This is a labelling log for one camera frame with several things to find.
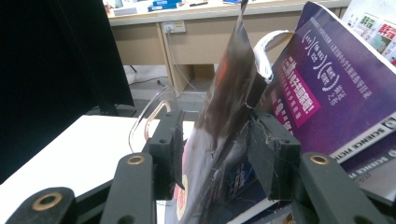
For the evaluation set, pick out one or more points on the beige wooden desk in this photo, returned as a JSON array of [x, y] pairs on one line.
[[202, 43]]

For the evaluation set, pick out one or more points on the white book with colourful pictures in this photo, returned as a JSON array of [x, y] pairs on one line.
[[373, 31]]

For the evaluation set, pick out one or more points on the white box on desk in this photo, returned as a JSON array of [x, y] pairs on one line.
[[124, 11]]

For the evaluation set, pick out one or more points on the purple magazine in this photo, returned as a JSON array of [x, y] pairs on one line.
[[370, 165], [336, 87]]

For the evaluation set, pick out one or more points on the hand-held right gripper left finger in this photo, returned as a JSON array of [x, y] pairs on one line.
[[166, 155]]

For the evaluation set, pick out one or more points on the black pen on desk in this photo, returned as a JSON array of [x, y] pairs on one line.
[[198, 3]]

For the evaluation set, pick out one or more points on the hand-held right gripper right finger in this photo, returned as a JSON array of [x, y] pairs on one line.
[[274, 161]]

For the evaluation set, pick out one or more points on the white table cover sheet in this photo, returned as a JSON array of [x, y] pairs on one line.
[[62, 161]]

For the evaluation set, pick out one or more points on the black magazine with red print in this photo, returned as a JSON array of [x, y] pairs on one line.
[[227, 93]]

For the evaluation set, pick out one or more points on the brown cardboard box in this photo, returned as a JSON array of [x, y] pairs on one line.
[[204, 72]]

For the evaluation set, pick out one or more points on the black curtain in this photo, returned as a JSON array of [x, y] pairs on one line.
[[46, 62]]

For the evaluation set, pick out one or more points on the white power socket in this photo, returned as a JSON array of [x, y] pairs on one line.
[[173, 27]]

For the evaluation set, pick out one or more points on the blue boxes on desk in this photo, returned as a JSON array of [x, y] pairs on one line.
[[166, 4]]

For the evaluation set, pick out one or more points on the clear acrylic book organizer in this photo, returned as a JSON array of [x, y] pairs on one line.
[[157, 107]]

